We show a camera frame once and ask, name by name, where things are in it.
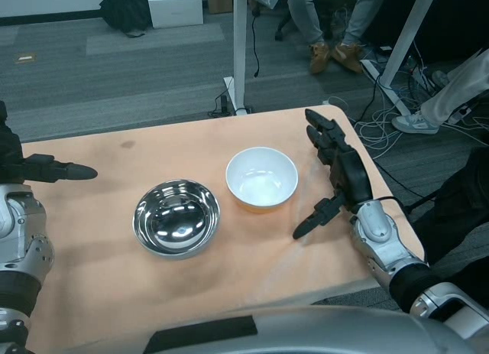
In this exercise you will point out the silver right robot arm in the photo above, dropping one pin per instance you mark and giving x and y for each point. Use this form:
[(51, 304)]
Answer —
[(382, 239)]

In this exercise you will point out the brown cardboard box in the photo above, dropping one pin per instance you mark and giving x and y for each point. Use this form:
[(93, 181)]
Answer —
[(219, 0)]

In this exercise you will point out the seated person black sweater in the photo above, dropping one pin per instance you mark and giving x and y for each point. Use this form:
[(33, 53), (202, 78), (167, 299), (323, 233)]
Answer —
[(305, 17)]

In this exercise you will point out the silver robot chest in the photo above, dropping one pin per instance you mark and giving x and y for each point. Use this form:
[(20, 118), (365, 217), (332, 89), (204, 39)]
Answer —
[(344, 331)]

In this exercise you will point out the peach tablecloth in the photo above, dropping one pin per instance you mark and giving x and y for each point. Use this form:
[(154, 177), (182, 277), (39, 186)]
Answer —
[(229, 277)]

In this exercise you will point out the stainless steel bowl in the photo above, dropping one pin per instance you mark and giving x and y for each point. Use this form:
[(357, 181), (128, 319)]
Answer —
[(175, 220)]

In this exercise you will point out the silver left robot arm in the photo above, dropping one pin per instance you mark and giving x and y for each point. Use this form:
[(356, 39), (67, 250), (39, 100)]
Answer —
[(23, 254)]

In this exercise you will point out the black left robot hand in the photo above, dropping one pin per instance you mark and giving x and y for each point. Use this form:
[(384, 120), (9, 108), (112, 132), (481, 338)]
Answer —
[(11, 163)]

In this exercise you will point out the black umbrella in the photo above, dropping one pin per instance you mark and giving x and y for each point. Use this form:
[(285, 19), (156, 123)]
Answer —
[(124, 12)]

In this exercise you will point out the white product box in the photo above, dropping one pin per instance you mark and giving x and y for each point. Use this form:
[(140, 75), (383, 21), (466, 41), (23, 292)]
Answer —
[(175, 10)]

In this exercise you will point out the black power adapter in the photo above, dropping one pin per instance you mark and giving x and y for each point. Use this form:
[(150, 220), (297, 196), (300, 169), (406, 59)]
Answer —
[(222, 103)]

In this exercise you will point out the orange white plastic bowl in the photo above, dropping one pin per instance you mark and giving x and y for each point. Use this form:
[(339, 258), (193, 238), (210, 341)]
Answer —
[(261, 178)]

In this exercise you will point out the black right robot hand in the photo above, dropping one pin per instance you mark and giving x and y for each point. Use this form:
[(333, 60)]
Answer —
[(349, 174)]

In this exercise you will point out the white office desk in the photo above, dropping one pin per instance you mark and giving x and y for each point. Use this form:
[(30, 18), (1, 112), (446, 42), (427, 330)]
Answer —
[(238, 44)]

